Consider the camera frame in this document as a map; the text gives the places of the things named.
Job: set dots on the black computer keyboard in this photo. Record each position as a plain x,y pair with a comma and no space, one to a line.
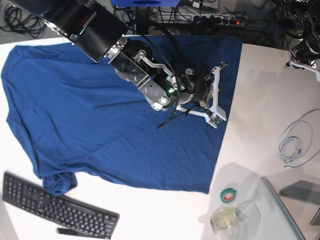
77,218

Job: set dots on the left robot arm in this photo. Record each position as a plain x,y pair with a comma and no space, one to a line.
300,20

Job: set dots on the blue box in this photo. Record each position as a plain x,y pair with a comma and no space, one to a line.
145,3

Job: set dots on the black power strip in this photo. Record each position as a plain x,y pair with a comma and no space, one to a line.
222,19

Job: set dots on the green and red tape roll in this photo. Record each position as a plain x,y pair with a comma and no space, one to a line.
228,195

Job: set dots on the clear glass bottle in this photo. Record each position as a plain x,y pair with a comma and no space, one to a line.
225,223

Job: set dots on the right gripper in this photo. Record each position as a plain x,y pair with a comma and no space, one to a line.
196,89

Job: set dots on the dark blue t-shirt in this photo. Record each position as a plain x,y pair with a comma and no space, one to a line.
62,113

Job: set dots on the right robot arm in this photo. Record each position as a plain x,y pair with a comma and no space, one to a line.
100,34

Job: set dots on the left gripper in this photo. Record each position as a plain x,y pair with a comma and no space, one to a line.
305,51

